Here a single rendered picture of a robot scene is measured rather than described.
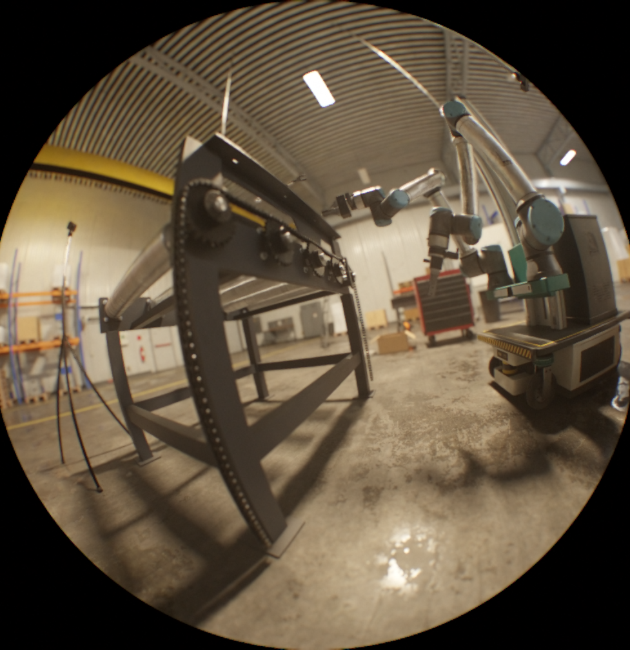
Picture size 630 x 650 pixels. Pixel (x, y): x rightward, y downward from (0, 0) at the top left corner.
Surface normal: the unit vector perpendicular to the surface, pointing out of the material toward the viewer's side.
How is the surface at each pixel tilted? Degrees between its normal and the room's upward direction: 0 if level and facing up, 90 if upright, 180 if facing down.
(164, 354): 90
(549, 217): 95
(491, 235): 90
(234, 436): 90
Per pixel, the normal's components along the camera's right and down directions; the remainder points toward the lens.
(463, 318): -0.41, 0.07
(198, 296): 0.89, -0.18
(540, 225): -0.66, 0.21
